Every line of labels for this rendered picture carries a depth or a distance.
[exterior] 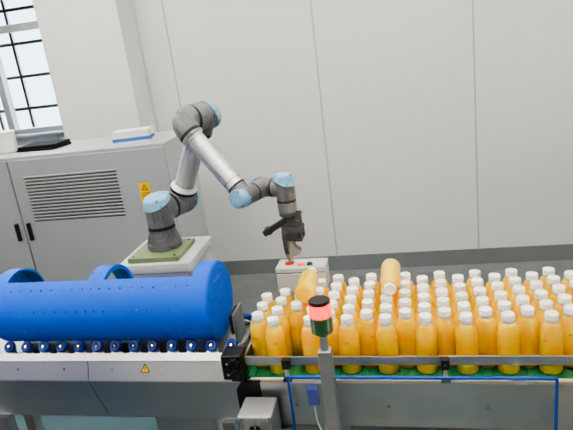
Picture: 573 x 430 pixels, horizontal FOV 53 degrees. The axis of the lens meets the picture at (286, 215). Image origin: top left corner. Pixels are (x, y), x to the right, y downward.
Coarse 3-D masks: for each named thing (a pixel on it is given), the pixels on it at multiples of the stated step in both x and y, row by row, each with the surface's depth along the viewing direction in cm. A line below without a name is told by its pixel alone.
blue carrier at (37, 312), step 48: (0, 288) 215; (48, 288) 210; (96, 288) 206; (144, 288) 201; (192, 288) 197; (0, 336) 218; (48, 336) 214; (96, 336) 210; (144, 336) 206; (192, 336) 202
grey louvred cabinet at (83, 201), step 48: (96, 144) 375; (144, 144) 349; (0, 192) 374; (48, 192) 367; (96, 192) 361; (144, 192) 356; (0, 240) 386; (48, 240) 380; (96, 240) 373; (144, 240) 367
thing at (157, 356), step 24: (0, 360) 222; (24, 360) 220; (48, 360) 217; (72, 360) 215; (96, 360) 213; (120, 360) 211; (144, 360) 209; (168, 360) 207; (192, 360) 205; (216, 360) 203
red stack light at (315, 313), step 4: (308, 304) 161; (328, 304) 159; (312, 308) 159; (316, 308) 158; (320, 308) 158; (324, 308) 158; (328, 308) 159; (312, 312) 159; (316, 312) 158; (320, 312) 158; (324, 312) 158; (328, 312) 159; (312, 316) 160; (316, 316) 159; (320, 316) 159; (324, 316) 159; (328, 316) 160; (316, 320) 159; (320, 320) 159
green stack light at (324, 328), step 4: (332, 316) 162; (312, 320) 160; (324, 320) 159; (328, 320) 160; (332, 320) 162; (312, 324) 161; (316, 324) 160; (320, 324) 159; (324, 324) 160; (328, 324) 160; (332, 324) 162; (312, 328) 162; (316, 328) 160; (320, 328) 160; (324, 328) 160; (328, 328) 160; (332, 328) 162; (312, 332) 162; (316, 332) 161; (320, 332) 160; (324, 332) 160; (328, 332) 161; (332, 332) 162
